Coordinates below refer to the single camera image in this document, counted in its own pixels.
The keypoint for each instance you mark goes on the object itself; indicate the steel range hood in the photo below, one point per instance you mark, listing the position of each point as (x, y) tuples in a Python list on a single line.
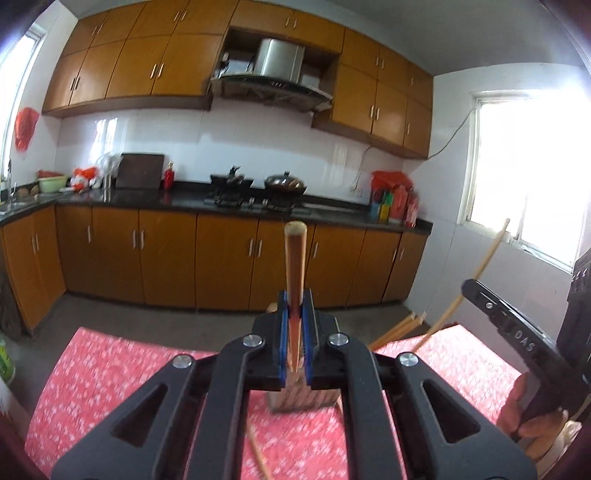
[(273, 72)]

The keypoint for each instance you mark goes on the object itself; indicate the wooden cabinets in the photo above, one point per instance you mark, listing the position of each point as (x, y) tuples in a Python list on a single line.
[(183, 54), (188, 260)]

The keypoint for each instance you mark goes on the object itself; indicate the red white plastic bag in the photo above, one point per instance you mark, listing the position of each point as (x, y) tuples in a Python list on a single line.
[(84, 178)]

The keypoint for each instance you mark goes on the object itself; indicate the black wok with lid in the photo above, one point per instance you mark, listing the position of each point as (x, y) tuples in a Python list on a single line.
[(285, 184)]

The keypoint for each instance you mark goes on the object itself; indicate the green basin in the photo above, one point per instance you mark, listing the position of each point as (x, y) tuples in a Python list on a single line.
[(52, 184)]

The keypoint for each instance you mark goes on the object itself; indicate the dark wooden cutting board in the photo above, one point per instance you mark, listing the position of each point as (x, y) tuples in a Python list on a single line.
[(139, 171)]

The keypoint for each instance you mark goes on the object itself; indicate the red bag condiment pile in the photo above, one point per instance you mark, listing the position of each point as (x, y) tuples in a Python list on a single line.
[(393, 199)]

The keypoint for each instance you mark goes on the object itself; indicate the red sauce bottle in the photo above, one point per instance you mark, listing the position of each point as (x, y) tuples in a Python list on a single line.
[(169, 177)]

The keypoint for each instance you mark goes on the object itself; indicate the red floral tablecloth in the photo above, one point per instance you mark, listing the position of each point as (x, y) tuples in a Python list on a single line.
[(96, 372)]

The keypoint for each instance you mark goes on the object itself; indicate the lower wooden cabinets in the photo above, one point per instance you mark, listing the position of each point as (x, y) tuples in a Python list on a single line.
[(188, 260)]

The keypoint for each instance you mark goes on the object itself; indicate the green perforated utensil holder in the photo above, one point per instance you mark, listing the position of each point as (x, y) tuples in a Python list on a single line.
[(296, 395)]

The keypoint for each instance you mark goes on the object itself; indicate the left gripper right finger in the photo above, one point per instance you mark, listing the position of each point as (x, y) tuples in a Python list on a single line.
[(402, 420)]

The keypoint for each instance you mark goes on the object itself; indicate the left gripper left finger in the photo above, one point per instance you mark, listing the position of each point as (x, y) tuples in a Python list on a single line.
[(187, 421)]

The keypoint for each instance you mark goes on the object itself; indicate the red plastic bag on wall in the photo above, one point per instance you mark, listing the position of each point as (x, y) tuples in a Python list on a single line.
[(24, 128)]

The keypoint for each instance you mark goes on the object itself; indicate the upper wooden cabinets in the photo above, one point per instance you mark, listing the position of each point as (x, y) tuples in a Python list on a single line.
[(183, 54)]

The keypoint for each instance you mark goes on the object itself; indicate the black wok with handle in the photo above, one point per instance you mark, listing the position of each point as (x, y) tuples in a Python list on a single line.
[(231, 181)]

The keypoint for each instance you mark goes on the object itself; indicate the right hand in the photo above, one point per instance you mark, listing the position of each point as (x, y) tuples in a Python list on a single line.
[(551, 433)]

